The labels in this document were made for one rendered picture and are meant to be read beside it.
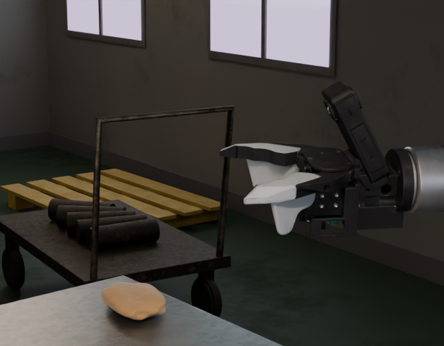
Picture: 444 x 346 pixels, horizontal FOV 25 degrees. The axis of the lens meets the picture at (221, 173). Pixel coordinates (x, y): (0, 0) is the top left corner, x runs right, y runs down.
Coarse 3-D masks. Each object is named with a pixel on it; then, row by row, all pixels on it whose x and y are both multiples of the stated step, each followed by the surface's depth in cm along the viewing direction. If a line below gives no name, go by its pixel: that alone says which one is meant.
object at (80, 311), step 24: (72, 288) 193; (96, 288) 193; (0, 312) 180; (24, 312) 180; (48, 312) 180; (72, 312) 180; (96, 312) 180; (168, 312) 180; (192, 312) 180; (0, 336) 169; (24, 336) 169; (48, 336) 169; (72, 336) 169; (96, 336) 169; (120, 336) 169; (144, 336) 169; (168, 336) 169; (192, 336) 169; (216, 336) 169; (240, 336) 169
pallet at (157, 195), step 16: (64, 176) 703; (80, 176) 705; (112, 176) 709; (128, 176) 703; (16, 192) 658; (32, 192) 658; (48, 192) 663; (64, 192) 658; (80, 192) 689; (112, 192) 658; (128, 192) 658; (144, 192) 658; (160, 192) 662; (176, 192) 658; (16, 208) 662; (144, 208) 618; (176, 208) 618; (192, 208) 618; (208, 208) 621; (176, 224) 619
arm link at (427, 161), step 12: (420, 156) 110; (432, 156) 110; (420, 168) 109; (432, 168) 109; (420, 180) 109; (432, 180) 109; (420, 192) 109; (432, 192) 109; (420, 204) 110; (432, 204) 110
